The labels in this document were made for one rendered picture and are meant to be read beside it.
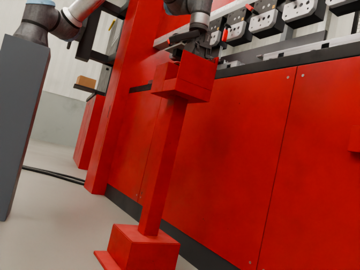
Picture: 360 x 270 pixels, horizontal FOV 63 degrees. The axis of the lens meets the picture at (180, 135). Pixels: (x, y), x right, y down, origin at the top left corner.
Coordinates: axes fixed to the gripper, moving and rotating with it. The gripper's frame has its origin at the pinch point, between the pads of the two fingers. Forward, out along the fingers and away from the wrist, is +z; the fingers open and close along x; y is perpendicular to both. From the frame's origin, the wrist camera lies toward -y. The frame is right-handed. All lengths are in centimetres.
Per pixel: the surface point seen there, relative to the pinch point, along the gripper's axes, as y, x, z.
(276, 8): 41, -2, -41
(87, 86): 28, 276, -26
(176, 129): 0.4, 2.1, 20.0
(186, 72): -3.1, -4.9, -0.5
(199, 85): 3.2, -4.9, 2.8
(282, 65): 26.2, -21.9, -8.7
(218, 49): 42, 39, -31
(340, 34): 514, 264, -248
